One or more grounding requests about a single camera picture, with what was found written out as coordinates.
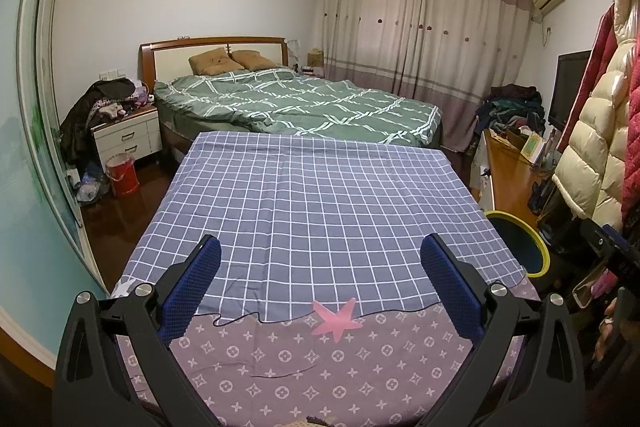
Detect pink clothes pile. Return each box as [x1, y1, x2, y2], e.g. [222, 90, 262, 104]
[95, 89, 156, 120]

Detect dark clothes pile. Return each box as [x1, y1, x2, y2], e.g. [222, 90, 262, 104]
[475, 83, 546, 142]

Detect dark bin with yellow rim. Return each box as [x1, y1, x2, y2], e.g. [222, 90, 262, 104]
[484, 210, 552, 279]

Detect cream puffer jacket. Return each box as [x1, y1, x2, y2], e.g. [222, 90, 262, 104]
[552, 0, 640, 235]

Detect sliding door wardrobe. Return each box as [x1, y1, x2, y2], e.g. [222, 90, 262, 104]
[0, 0, 111, 358]

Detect blue checked tablecloth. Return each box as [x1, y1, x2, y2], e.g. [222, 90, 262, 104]
[112, 131, 543, 427]

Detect plastic bags on floor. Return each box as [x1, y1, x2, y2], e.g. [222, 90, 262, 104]
[75, 164, 111, 206]

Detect green patterned box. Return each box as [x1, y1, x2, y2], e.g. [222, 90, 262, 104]
[521, 132, 548, 165]

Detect wooden desk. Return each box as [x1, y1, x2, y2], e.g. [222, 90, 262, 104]
[470, 129, 556, 228]

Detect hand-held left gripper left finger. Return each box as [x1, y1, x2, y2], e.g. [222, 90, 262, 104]
[52, 234, 223, 427]

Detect wooden bed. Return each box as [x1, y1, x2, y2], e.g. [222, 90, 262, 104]
[139, 36, 446, 152]

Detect pink white curtain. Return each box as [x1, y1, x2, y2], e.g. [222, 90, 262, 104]
[322, 0, 533, 152]

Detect dark jacket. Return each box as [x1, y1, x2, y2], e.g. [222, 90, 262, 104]
[59, 78, 137, 162]

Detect red bucket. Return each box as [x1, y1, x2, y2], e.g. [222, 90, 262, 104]
[105, 154, 141, 198]

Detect person's right hand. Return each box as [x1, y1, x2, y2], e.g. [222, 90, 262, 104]
[594, 298, 622, 364]

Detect white nightstand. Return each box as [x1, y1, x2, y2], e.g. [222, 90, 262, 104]
[91, 104, 162, 168]

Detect black television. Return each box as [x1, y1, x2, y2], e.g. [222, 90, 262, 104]
[548, 50, 592, 128]

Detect small brown pillow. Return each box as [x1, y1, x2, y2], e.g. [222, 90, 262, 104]
[231, 50, 277, 71]

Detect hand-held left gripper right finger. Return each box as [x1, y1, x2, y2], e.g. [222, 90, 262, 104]
[420, 233, 586, 427]

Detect large brown pillow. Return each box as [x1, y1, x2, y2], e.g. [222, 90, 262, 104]
[188, 48, 245, 76]

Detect green checked quilt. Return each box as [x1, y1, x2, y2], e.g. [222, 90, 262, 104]
[152, 66, 445, 146]

